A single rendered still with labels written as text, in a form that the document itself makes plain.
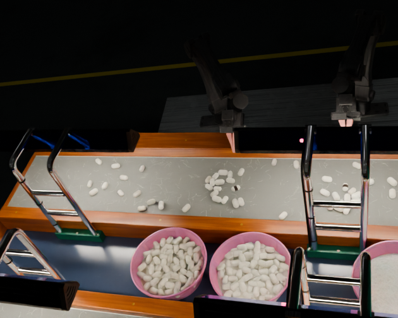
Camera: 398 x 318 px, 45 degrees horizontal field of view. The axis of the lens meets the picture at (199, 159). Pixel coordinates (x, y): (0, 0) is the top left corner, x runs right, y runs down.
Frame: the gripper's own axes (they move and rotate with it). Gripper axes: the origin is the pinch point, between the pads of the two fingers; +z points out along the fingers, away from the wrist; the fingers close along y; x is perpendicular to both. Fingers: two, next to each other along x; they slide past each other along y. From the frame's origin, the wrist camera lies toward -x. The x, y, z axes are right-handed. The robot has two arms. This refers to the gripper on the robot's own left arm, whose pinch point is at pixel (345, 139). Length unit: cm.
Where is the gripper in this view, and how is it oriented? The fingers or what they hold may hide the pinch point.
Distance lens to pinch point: 175.2
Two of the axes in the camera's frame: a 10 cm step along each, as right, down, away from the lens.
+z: -0.2, 10.0, -0.2
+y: 9.5, 0.1, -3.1
